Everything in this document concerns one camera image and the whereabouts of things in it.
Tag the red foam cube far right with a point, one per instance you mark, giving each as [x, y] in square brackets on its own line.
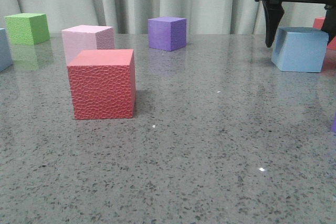
[318, 22]

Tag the light blue foam cube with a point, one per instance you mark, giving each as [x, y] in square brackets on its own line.
[299, 49]

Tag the grey-green curtain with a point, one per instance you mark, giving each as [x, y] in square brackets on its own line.
[157, 1]

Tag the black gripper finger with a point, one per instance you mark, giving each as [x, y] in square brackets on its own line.
[273, 14]
[329, 24]

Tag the green foam cube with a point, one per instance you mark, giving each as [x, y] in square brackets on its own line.
[27, 28]

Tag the red textured foam cube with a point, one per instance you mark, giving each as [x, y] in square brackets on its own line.
[102, 84]

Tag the pink foam cube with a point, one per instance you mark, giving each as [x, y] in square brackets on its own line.
[86, 37]

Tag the darker blue foam cube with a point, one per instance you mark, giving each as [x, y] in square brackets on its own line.
[5, 54]

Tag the purple foam cube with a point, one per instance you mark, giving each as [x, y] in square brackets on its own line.
[167, 33]
[333, 126]

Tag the purple foam cube near right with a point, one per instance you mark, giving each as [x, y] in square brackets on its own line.
[333, 126]

